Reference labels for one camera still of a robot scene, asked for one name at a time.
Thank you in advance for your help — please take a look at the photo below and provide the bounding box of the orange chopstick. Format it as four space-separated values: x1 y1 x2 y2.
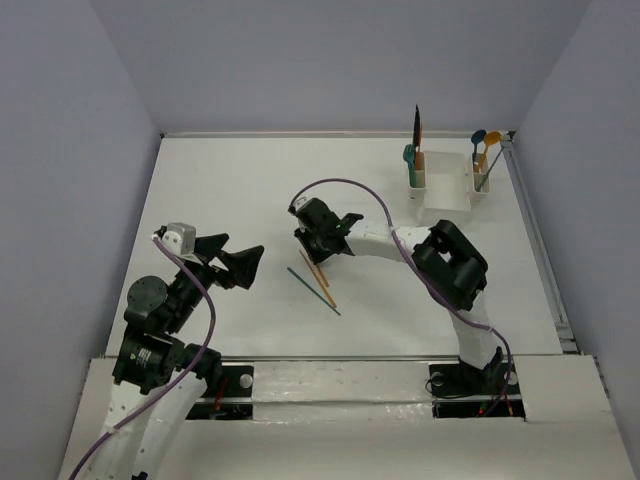
315 265 329 287
299 250 337 307

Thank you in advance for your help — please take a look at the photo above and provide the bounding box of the orange plastic knife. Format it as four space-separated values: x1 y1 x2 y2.
413 120 424 170

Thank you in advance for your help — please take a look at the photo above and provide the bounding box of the green chopstick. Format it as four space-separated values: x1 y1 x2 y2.
476 147 504 193
286 267 341 316

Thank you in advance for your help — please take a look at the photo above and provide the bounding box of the blue plastic spoon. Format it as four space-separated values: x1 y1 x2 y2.
470 129 487 164

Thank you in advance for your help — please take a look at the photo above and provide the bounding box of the orange plastic spoon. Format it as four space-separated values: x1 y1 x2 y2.
475 131 501 173

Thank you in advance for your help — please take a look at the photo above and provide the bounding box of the black handled steel knife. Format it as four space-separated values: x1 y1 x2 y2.
412 105 422 151

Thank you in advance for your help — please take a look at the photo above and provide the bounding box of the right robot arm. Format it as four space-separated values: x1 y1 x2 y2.
289 197 504 392

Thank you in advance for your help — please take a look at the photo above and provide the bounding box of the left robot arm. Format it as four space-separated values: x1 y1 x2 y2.
69 223 264 479

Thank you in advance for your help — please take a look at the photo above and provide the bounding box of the white utensil organizer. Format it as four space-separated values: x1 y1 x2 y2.
408 151 491 213

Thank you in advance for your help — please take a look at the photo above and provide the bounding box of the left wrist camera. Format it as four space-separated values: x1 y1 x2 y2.
152 222 196 258

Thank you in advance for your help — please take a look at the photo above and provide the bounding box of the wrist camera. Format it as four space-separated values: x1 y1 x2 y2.
152 222 196 258
287 196 308 217

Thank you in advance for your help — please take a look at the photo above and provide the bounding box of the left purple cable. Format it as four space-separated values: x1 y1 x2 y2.
72 237 219 480

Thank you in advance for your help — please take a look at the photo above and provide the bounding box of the purple cable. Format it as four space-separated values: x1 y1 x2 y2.
72 237 219 480
288 178 514 416

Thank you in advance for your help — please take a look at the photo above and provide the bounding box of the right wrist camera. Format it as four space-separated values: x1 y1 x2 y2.
287 196 308 217

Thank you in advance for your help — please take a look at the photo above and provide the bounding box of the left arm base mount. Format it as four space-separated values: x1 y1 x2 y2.
186 362 255 421

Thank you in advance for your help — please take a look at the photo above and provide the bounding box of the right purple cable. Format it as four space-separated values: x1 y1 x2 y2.
288 178 514 416

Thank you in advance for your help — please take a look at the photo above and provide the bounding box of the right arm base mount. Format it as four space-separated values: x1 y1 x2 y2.
425 363 526 419

